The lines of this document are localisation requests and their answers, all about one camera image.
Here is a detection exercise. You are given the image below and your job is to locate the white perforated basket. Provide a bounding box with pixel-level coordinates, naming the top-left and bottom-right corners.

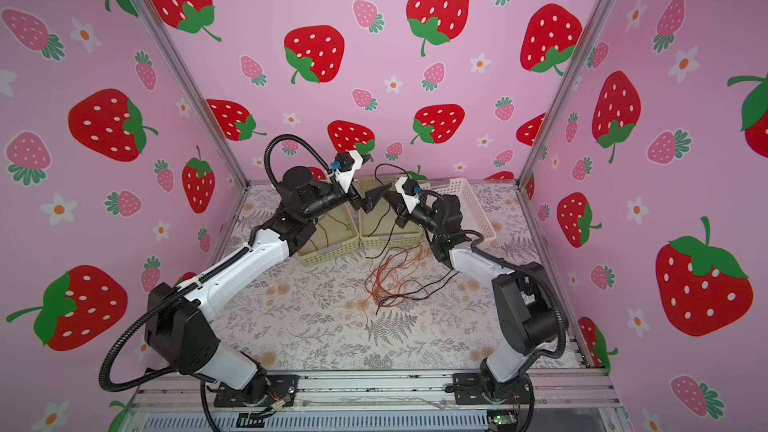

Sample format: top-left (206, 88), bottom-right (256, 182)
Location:
top-left (428, 178), bottom-right (497, 242)

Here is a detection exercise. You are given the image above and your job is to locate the green basket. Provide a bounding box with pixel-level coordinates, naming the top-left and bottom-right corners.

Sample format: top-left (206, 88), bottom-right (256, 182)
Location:
top-left (357, 198), bottom-right (422, 257)
top-left (296, 205), bottom-right (359, 269)

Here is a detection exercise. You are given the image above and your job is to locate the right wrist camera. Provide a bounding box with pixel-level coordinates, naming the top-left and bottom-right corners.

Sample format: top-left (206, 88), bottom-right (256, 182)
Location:
top-left (395, 176), bottom-right (421, 213)

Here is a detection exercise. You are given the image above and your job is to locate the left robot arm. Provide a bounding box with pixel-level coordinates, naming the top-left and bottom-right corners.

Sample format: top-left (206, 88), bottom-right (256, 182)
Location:
top-left (98, 166), bottom-right (390, 405)

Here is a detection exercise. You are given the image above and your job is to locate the left arm black conduit hose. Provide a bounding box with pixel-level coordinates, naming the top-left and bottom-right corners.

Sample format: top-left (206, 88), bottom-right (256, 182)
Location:
top-left (263, 133), bottom-right (334, 190)

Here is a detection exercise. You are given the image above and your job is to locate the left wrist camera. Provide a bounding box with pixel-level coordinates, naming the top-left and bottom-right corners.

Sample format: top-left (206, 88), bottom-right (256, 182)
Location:
top-left (329, 150), bottom-right (364, 193)

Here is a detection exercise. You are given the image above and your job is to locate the middle green basket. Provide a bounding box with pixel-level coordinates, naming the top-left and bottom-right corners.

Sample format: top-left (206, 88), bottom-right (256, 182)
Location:
top-left (357, 198), bottom-right (422, 257)

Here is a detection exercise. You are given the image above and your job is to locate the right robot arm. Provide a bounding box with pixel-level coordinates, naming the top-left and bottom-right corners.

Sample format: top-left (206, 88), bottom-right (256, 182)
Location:
top-left (384, 187), bottom-right (569, 402)

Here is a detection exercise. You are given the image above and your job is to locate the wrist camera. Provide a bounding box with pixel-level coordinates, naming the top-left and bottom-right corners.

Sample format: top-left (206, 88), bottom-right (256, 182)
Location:
top-left (329, 150), bottom-right (364, 193)
top-left (395, 176), bottom-right (421, 213)

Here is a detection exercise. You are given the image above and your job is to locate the left green basket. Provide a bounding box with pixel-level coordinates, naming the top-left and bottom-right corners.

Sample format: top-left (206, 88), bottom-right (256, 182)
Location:
top-left (296, 205), bottom-right (359, 269)

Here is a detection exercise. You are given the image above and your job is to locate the red orange cable bundle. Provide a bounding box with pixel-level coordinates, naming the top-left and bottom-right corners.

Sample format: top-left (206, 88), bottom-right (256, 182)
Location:
top-left (362, 242), bottom-right (460, 313)

